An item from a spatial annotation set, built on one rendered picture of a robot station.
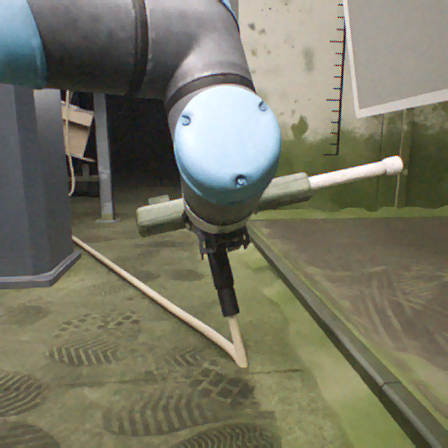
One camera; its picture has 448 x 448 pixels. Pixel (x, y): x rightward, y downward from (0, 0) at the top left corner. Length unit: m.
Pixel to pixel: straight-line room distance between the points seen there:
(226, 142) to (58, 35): 0.15
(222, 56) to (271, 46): 1.51
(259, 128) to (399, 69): 1.19
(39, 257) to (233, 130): 0.85
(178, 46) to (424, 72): 1.25
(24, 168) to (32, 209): 0.10
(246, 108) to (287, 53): 1.57
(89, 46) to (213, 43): 0.11
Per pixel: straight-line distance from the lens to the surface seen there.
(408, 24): 1.53
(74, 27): 0.34
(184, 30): 0.37
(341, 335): 0.68
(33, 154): 1.07
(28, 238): 1.08
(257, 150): 0.31
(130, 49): 0.35
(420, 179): 2.13
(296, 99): 1.87
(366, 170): 0.73
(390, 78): 1.47
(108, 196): 2.02
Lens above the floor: 0.33
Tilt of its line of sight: 11 degrees down
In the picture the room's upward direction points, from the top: straight up
